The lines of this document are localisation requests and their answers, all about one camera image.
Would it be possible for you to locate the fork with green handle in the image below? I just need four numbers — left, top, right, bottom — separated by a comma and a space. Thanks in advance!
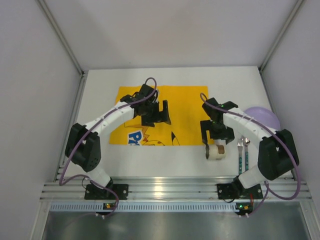
237, 138, 244, 175

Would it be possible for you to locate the metal cup with brown band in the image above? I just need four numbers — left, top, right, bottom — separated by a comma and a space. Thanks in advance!
205, 144, 226, 161

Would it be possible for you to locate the aluminium rail frame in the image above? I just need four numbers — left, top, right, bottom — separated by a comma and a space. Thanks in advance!
39, 174, 312, 213

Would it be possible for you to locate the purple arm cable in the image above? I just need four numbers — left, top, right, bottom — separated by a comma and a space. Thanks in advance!
199, 92, 301, 218
58, 77, 158, 218

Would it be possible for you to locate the yellow cartoon placemat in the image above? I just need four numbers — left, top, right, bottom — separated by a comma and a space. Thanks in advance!
109, 85, 209, 147

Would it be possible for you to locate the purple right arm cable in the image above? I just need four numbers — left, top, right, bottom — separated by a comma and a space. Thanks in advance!
199, 92, 301, 218

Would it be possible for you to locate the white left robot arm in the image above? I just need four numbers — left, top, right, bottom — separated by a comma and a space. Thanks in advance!
59, 83, 158, 189

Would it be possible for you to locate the spoon with green handle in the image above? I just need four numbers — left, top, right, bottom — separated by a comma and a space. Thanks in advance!
244, 138, 250, 171

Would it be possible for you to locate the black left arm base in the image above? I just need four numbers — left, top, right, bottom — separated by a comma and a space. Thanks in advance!
84, 183, 129, 200

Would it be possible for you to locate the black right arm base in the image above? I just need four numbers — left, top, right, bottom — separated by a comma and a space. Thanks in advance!
216, 182, 263, 202

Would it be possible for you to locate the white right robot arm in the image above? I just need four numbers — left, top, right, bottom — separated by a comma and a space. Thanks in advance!
200, 97, 300, 192

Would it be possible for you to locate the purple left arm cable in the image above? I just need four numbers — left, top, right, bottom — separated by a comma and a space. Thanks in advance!
58, 77, 158, 218

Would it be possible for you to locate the purple plastic plate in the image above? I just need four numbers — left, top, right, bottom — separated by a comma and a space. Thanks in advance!
244, 106, 281, 130

